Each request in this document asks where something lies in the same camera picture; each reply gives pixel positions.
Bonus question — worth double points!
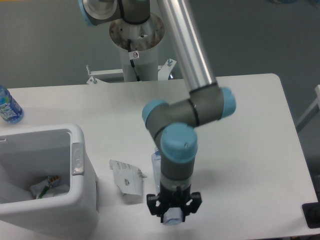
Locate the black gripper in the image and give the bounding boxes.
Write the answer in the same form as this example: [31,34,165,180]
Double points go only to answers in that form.
[146,184,202,223]

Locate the clear crushed plastic bottle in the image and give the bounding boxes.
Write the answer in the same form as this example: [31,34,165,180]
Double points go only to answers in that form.
[151,147,183,226]

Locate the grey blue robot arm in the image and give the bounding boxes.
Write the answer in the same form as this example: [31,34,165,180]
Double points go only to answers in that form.
[78,0,236,226]

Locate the white paper carton trash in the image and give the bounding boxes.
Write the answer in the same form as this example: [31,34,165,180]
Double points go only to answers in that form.
[109,159,147,205]

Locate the white plastic trash can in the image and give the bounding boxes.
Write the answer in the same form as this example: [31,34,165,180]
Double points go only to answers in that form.
[0,123,99,240]

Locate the crumpled wrappers in bin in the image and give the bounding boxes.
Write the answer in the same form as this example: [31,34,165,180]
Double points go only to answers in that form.
[29,175,70,199]

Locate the black device at table edge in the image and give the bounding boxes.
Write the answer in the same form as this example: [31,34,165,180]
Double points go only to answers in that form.
[302,202,320,229]

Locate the blue labelled water bottle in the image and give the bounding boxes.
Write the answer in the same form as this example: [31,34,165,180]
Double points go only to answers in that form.
[0,85,24,124]

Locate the white metal base frame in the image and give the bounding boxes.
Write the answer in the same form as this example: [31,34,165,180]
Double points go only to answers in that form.
[86,58,183,85]

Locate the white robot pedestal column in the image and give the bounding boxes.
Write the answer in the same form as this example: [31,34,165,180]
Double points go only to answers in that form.
[109,13,165,82]

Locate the white frame at right edge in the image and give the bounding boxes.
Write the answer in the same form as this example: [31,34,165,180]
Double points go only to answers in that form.
[295,84,320,133]

